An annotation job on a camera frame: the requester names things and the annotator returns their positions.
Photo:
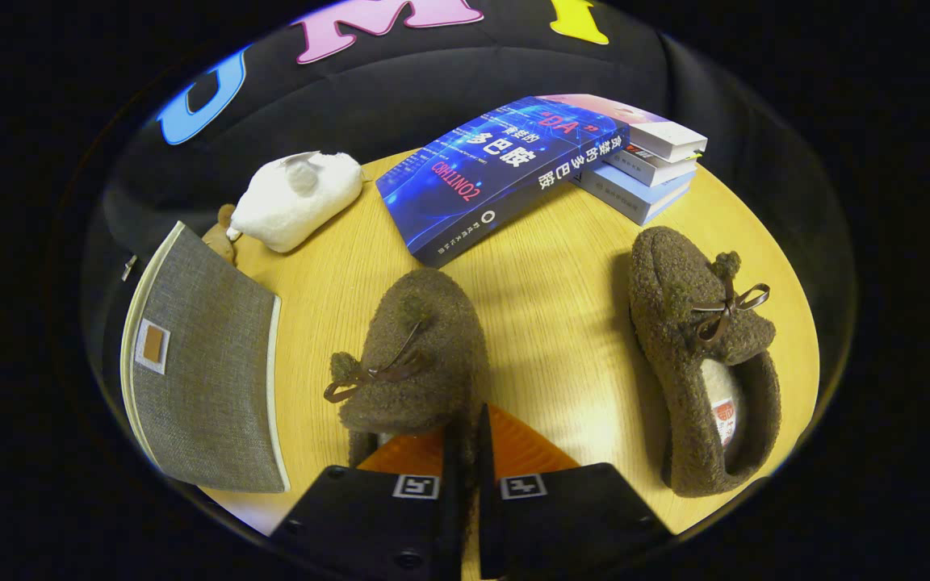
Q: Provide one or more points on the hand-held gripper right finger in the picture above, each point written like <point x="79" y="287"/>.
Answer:
<point x="488" y="516"/>

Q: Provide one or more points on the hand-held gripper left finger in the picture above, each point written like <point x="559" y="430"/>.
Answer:
<point x="453" y="516"/>

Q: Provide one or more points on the brown fuzzy shoe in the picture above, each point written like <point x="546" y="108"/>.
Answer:
<point x="667" y="282"/>
<point x="433" y="323"/>

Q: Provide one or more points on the grey fabric storage box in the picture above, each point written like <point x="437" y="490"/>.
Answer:
<point x="207" y="379"/>

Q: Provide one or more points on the light blue book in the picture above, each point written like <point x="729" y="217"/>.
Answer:
<point x="626" y="198"/>

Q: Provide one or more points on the white plush toy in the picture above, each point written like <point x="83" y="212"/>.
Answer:
<point x="295" y="202"/>

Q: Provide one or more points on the brown striped plush toy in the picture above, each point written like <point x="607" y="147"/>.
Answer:
<point x="219" y="238"/>

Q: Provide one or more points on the silver clip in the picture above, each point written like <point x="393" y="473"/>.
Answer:
<point x="127" y="267"/>

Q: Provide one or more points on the pink and white book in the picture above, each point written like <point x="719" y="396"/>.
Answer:
<point x="594" y="105"/>

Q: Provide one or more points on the black backdrop cloth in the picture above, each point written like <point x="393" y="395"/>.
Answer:
<point x="449" y="64"/>

